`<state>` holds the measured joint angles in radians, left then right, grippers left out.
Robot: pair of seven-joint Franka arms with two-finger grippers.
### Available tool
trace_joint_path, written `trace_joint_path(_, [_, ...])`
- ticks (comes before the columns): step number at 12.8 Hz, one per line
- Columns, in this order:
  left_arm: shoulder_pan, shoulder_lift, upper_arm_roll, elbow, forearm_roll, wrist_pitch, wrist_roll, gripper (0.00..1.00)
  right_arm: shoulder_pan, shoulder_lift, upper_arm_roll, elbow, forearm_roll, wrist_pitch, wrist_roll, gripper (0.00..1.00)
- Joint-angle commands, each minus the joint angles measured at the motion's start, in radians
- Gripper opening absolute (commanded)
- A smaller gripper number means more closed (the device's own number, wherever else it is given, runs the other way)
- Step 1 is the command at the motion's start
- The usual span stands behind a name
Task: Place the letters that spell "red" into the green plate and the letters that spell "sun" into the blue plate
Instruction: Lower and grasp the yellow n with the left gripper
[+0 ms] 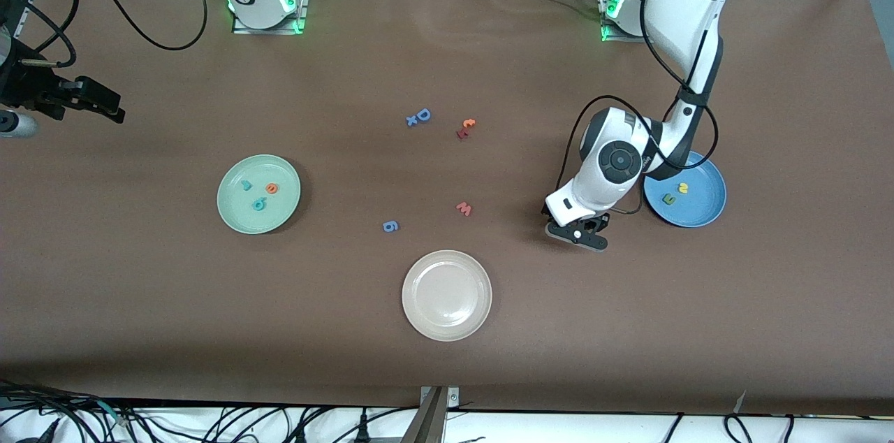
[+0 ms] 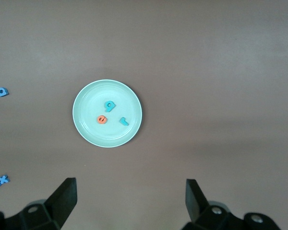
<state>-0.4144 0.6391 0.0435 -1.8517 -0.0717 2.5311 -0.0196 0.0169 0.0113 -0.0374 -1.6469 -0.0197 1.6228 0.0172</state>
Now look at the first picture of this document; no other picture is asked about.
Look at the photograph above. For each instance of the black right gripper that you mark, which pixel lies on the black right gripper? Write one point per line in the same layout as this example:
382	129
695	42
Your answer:
29	91

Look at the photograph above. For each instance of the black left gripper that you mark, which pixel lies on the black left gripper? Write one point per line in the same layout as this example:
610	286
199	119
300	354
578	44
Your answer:
601	223

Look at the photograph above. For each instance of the teal foam letter d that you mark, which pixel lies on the teal foam letter d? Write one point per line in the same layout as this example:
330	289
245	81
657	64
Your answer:
260	204

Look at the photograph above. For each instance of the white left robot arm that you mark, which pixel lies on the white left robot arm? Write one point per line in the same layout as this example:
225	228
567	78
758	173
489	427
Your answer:
607	184

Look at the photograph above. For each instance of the blue plate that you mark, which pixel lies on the blue plate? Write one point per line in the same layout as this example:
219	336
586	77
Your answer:
698	209

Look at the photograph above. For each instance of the red foam letter w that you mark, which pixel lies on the red foam letter w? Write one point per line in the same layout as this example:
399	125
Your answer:
464	209

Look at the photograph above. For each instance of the white plate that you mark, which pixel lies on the white plate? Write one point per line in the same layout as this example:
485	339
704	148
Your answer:
447	296

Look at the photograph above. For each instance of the light green plate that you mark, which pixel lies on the light green plate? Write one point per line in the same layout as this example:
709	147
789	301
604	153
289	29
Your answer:
241	209

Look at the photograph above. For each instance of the blue foam letter D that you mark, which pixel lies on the blue foam letter D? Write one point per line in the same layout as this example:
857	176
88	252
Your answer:
423	115

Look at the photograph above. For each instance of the blue foam letter g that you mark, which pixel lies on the blue foam letter g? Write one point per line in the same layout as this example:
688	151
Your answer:
391	226

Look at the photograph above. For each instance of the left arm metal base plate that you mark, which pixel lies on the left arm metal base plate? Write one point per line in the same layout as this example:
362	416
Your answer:
618	38

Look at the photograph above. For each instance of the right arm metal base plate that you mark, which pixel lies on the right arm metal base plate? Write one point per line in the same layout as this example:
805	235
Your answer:
269	31

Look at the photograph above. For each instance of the metal table bracket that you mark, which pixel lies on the metal table bracket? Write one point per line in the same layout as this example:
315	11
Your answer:
429	422

